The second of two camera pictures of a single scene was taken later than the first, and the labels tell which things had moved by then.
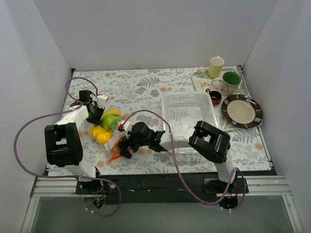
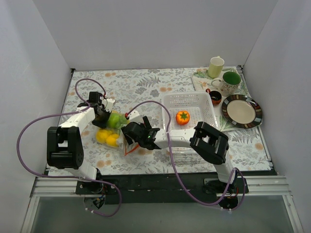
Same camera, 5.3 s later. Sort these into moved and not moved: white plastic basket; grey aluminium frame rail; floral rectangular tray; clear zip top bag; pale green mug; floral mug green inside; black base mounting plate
Moved: clear zip top bag
Not moved: floral rectangular tray; pale green mug; white plastic basket; black base mounting plate; floral mug green inside; grey aluminium frame rail
